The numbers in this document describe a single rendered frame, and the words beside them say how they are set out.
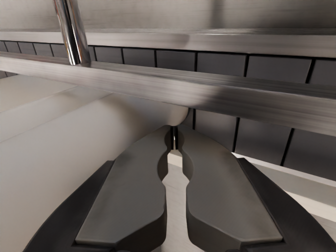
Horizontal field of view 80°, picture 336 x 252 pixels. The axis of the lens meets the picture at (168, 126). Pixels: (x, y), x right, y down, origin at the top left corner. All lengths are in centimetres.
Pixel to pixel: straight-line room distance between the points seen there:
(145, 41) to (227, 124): 10
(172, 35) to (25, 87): 15
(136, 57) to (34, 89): 11
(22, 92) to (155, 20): 15
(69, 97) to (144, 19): 13
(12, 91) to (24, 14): 22
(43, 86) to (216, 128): 18
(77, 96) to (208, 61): 10
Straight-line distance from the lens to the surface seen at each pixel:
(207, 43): 17
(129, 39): 20
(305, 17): 20
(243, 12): 21
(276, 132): 17
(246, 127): 17
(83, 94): 17
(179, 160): 17
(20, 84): 25
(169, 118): 15
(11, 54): 20
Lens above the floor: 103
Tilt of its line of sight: 48 degrees down
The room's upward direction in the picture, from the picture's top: 131 degrees counter-clockwise
